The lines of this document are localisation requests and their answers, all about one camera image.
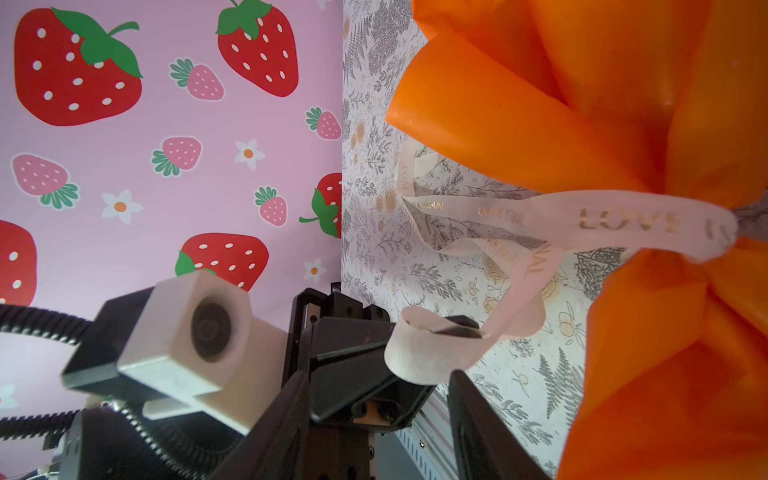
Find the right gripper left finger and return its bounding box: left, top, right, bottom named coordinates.
left=208, top=371, right=310, bottom=480

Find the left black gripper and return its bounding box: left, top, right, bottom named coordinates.
left=56, top=286, right=484, bottom=480

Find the orange wrapping paper sheet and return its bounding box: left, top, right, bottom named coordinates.
left=387, top=1, right=767, bottom=479

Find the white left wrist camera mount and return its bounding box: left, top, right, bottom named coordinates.
left=117, top=272, right=287, bottom=434

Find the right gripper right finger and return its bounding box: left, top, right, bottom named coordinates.
left=448, top=370, right=549, bottom=480

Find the cream ribbon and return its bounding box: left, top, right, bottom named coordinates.
left=384, top=138, right=738, bottom=385

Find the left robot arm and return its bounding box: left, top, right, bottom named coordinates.
left=1, top=275, right=458, bottom=479

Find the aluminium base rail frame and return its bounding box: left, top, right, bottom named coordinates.
left=396, top=391, right=459, bottom=480

